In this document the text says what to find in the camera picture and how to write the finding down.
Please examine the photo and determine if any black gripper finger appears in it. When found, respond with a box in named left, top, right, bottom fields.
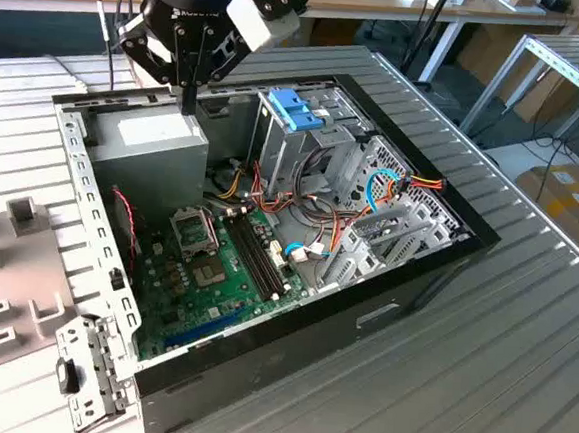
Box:
left=114, top=15, right=196, bottom=114
left=186, top=23, right=250, bottom=119

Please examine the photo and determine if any long blue SATA wire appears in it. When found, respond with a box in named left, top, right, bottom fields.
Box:
left=362, top=166, right=405, bottom=215

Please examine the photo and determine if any orange red yellow power wire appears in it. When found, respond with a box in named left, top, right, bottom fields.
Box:
left=243, top=158, right=448, bottom=272

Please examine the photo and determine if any metal disk bay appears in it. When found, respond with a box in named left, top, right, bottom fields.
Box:
left=313, top=198, right=475, bottom=306

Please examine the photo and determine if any blue plastic drive latch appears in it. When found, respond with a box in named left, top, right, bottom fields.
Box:
left=264, top=87, right=327, bottom=136

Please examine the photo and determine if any grey power supply unit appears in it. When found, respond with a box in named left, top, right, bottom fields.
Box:
left=82, top=98, right=214, bottom=226

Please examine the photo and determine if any metal drive cage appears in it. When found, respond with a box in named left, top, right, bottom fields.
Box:
left=244, top=80, right=381, bottom=209

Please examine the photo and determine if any metal socket cover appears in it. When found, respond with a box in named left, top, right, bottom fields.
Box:
left=167, top=205, right=221, bottom=265

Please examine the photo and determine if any metal locking lever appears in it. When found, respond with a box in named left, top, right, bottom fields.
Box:
left=203, top=211, right=222, bottom=253

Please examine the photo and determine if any black case fan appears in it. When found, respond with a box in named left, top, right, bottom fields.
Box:
left=101, top=186, right=148, bottom=289

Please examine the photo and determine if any black RAM slot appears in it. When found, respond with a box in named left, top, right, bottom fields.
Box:
left=227, top=213, right=283, bottom=301
left=221, top=215, right=278, bottom=302
left=239, top=210, right=295, bottom=296
left=233, top=212, right=289, bottom=298

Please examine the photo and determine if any CPU socket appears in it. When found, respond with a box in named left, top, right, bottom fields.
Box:
left=185, top=254, right=231, bottom=293

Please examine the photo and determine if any green motherboard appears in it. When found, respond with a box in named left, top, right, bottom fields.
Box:
left=127, top=197, right=316, bottom=374

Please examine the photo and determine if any grey parts rack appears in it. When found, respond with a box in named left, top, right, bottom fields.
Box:
left=0, top=194, right=89, bottom=394

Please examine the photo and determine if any blue expansion slot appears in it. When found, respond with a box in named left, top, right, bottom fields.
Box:
left=161, top=298, right=249, bottom=355

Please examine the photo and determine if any brown cardboard box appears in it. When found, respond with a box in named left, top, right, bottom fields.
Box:
left=452, top=21, right=526, bottom=93
left=509, top=161, right=579, bottom=260

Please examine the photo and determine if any black open PC case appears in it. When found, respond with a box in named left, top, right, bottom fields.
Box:
left=25, top=50, right=514, bottom=433

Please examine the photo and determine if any metal expansion card retainer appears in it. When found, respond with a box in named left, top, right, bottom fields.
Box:
left=47, top=311, right=142, bottom=433

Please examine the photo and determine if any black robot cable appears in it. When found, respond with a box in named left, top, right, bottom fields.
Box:
left=78, top=0, right=137, bottom=95

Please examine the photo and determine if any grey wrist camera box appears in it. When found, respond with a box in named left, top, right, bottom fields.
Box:
left=220, top=0, right=304, bottom=57

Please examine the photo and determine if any yellow black wire bundle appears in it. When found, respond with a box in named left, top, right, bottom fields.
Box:
left=209, top=155, right=249, bottom=203

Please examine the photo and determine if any black cable bundle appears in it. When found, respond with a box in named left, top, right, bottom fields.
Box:
left=291, top=141, right=371, bottom=228

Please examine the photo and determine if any red black twisted wire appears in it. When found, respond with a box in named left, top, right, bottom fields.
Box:
left=104, top=186, right=148, bottom=266

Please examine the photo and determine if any short blue SATA wire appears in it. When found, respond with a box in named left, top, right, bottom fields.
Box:
left=284, top=239, right=334, bottom=267

